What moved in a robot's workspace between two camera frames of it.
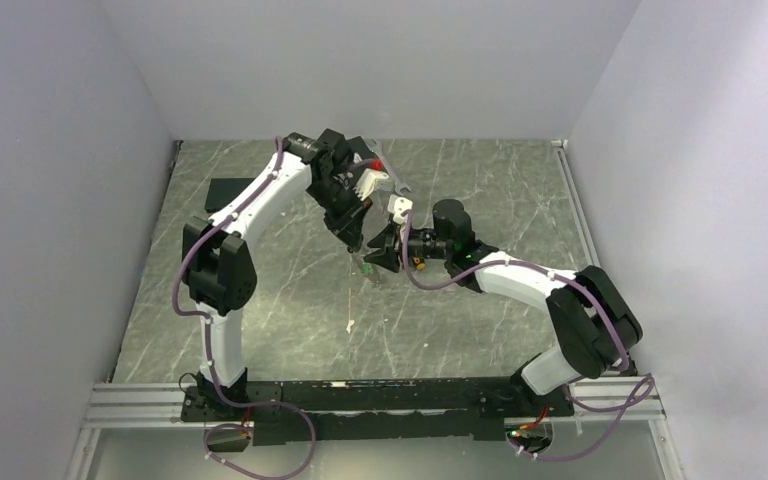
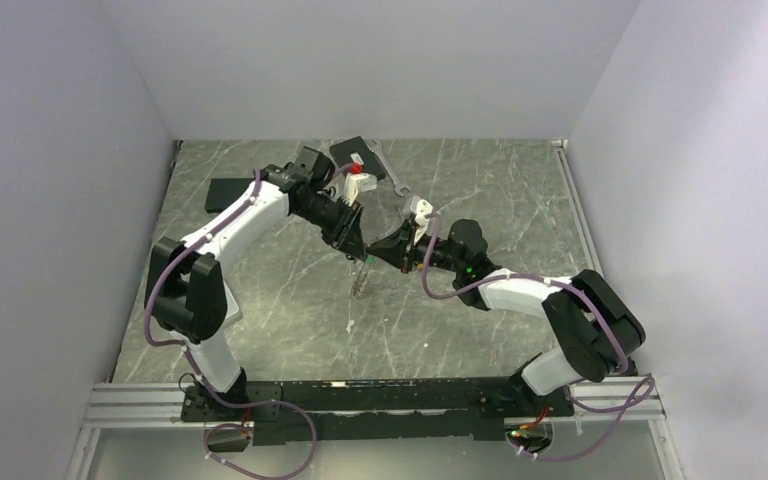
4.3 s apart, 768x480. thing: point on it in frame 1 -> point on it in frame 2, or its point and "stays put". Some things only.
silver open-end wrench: [397, 185] stays put
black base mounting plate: [370, 411] stays put
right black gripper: [393, 244] stays put
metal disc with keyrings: [368, 270] -> [359, 287]
